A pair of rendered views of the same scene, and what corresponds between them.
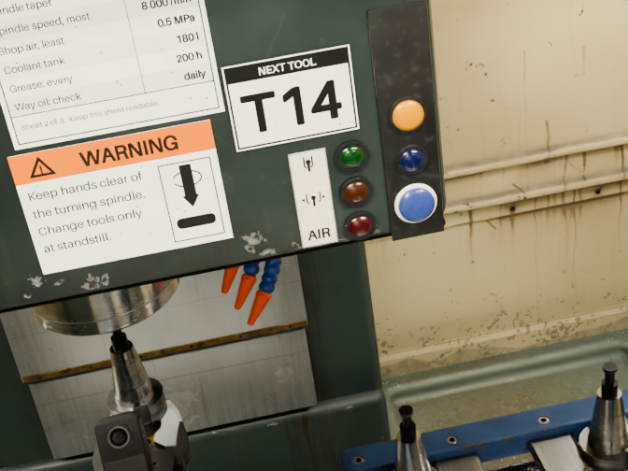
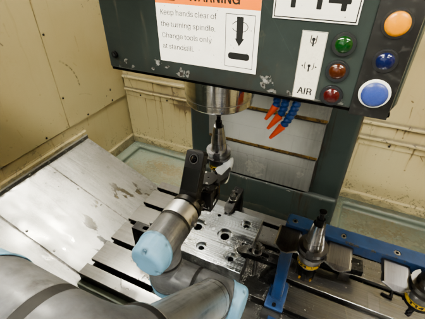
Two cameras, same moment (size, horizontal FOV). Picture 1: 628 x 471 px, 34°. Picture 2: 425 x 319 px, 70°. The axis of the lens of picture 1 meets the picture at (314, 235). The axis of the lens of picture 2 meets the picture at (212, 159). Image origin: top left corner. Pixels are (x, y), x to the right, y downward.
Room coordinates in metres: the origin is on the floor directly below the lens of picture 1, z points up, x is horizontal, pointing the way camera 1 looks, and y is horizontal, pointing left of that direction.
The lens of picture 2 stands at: (0.34, -0.09, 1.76)
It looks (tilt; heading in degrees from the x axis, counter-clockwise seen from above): 36 degrees down; 30
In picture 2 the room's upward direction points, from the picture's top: straight up
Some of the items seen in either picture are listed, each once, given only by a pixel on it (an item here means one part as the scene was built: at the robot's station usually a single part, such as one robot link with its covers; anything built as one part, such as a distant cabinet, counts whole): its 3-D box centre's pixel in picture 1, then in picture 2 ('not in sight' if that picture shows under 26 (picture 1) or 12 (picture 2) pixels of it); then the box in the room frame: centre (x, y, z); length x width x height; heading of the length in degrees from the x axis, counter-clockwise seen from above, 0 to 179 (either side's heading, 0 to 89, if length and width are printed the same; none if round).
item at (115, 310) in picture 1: (92, 245); (219, 75); (0.92, 0.22, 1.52); 0.16 x 0.16 x 0.12
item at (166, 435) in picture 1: (174, 439); (226, 173); (0.90, 0.19, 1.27); 0.09 x 0.03 x 0.06; 172
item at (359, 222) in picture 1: (360, 226); (331, 95); (0.73, -0.04, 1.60); 0.02 x 0.01 x 0.02; 95
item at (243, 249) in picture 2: not in sight; (258, 260); (0.90, 0.07, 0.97); 0.13 x 0.03 x 0.15; 95
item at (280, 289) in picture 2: not in sight; (283, 265); (0.87, -0.01, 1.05); 0.10 x 0.05 x 0.30; 5
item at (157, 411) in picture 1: (137, 403); (218, 152); (0.92, 0.22, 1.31); 0.06 x 0.06 x 0.03
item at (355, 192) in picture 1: (356, 192); (337, 71); (0.73, -0.04, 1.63); 0.02 x 0.01 x 0.02; 95
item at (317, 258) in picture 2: not in sight; (312, 248); (0.82, -0.07, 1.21); 0.06 x 0.06 x 0.03
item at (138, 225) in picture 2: not in sight; (152, 237); (0.81, 0.41, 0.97); 0.13 x 0.03 x 0.15; 95
